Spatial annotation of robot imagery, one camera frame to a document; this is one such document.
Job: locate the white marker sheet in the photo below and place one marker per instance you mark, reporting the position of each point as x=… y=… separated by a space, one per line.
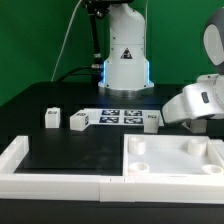
x=128 y=117

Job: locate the white U-shaped fence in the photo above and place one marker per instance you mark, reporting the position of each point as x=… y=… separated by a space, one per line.
x=144 y=188

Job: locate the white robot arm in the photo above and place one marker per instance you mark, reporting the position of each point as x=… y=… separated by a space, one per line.
x=182 y=42

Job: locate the white square tabletop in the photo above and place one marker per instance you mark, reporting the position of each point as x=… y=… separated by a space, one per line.
x=172 y=155

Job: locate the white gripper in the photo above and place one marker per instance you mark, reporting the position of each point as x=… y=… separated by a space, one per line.
x=202 y=100

